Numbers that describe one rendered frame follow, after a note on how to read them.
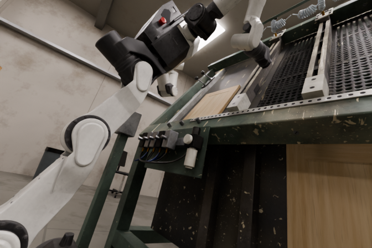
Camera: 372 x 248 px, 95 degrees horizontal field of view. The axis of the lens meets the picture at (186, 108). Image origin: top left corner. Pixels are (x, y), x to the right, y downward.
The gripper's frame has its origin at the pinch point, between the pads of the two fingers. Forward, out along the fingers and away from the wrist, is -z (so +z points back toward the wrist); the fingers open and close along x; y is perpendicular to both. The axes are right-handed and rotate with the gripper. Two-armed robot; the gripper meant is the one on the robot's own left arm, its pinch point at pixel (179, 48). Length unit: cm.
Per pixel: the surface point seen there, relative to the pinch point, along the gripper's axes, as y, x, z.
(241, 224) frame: -8, 41, 129
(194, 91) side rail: -44.2, 7.4, 11.2
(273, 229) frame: -7, 53, 130
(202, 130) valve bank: 11, 26, 93
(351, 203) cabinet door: 11, 75, 122
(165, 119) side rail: -33, -14, 54
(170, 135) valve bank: 11, 10, 96
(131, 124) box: -9, -28, 75
